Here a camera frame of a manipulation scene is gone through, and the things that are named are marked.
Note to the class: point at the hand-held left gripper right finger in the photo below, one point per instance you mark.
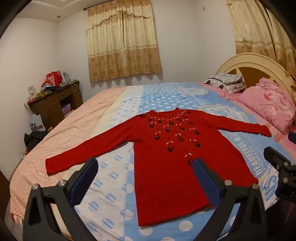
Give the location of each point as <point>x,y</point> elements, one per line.
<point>205,183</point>

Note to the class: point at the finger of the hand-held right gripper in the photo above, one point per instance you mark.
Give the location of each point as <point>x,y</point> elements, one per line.
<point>292,135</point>
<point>276,157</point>

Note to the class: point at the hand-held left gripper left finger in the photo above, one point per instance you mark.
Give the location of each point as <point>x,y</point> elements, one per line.
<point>85,182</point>

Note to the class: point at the red knitted sweater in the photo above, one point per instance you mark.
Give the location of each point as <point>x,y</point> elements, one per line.
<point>171,176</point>

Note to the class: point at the pink floral pillow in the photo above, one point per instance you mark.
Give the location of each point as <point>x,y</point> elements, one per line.
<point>268,104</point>

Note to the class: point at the black bag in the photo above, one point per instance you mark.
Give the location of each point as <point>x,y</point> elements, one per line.
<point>34,140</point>

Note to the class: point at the white red-print folded cloth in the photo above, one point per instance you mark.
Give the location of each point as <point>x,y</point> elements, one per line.
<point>235,88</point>

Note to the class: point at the pink box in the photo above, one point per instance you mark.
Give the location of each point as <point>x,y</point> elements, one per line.
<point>66,109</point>

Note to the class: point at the bed with dotted printed sheet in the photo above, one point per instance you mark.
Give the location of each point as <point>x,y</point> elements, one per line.
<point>111,111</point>

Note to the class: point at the cream wooden headboard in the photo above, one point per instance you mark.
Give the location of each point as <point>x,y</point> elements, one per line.
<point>259,67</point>

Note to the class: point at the white printed shopping bag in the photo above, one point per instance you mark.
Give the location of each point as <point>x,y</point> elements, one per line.
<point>34,120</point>

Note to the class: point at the brown wooden desk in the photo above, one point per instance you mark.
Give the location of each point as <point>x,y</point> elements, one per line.
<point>49,109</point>

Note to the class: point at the grey patterned folded cloth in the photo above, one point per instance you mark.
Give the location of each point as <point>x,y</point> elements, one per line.
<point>225,77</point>

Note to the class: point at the yellow green bundle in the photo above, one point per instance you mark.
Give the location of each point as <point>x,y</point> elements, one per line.
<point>44,93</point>

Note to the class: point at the dark blue cloth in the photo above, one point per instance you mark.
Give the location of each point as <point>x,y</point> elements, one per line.
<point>51,88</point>

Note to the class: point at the white picture card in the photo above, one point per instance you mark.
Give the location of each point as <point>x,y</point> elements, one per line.
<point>32,92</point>

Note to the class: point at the white paper bag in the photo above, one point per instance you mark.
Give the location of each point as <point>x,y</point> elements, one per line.
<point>65,77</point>

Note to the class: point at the red gift bag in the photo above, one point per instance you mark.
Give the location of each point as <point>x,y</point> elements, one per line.
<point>53,78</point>

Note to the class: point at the beige patterned long curtain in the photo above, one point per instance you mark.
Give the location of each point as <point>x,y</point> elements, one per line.
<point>254,27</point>

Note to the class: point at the beige patterned window curtain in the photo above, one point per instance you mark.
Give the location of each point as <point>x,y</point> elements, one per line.
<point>122,46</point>

